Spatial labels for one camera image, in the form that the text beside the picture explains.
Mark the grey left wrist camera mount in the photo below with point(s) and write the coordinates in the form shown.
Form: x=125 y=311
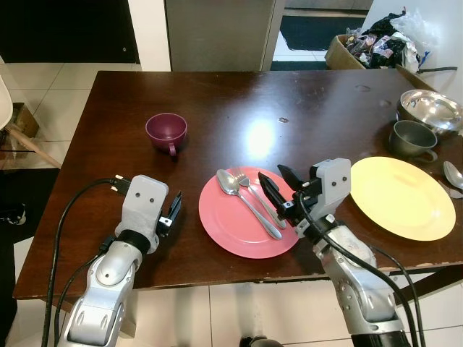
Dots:
x=141 y=202

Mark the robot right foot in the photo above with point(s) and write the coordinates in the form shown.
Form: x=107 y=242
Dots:
x=260 y=341

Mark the steel bowl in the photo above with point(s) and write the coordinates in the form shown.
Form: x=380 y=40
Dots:
x=430 y=108

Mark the cardboard box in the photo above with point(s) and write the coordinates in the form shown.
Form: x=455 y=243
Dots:
x=338 y=54

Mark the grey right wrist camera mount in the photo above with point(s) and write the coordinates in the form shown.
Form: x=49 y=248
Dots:
x=331 y=184

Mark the steel spoon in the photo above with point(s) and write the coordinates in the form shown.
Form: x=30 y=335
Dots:
x=227 y=182
x=454 y=175

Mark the yellow plate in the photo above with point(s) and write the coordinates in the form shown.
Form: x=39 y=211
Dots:
x=401 y=199

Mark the purple cup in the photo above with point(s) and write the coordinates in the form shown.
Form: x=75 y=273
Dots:
x=166 y=134

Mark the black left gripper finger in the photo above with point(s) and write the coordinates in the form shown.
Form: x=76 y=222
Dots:
x=176 y=204

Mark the dark door mat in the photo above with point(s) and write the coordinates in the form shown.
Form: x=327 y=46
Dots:
x=318 y=32

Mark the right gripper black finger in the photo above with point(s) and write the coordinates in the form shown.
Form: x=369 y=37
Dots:
x=291 y=178
x=273 y=191

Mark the steel fork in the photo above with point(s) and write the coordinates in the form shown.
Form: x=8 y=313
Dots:
x=452 y=192
x=255 y=191

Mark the pink plate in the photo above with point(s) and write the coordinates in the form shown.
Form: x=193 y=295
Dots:
x=224 y=224

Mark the small brown box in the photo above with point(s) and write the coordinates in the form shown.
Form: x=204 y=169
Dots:
x=25 y=119

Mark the black door panel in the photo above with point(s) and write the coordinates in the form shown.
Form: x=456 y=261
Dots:
x=65 y=29

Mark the grey door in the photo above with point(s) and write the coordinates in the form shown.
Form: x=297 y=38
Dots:
x=217 y=32

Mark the clear white plastic bag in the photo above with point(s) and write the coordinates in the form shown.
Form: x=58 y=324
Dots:
x=419 y=29

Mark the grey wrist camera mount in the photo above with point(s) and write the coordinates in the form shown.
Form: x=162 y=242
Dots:
x=331 y=184
x=141 y=202

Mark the grey cup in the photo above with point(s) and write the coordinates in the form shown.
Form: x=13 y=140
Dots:
x=412 y=139

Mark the black rubbish bag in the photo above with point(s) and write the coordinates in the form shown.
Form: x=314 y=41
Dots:
x=383 y=32

